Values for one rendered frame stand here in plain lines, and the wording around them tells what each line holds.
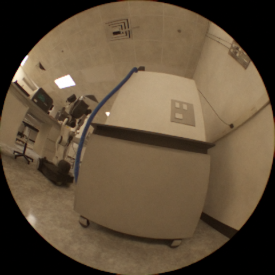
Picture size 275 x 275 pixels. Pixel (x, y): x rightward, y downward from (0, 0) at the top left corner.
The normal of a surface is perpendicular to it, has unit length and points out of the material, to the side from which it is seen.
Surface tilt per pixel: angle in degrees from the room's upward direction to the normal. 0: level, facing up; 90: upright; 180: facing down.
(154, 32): 180
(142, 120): 90
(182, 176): 90
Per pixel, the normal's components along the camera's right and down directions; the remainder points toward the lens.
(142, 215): -0.08, -0.36
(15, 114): 0.97, 0.17
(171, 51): -0.21, 0.92
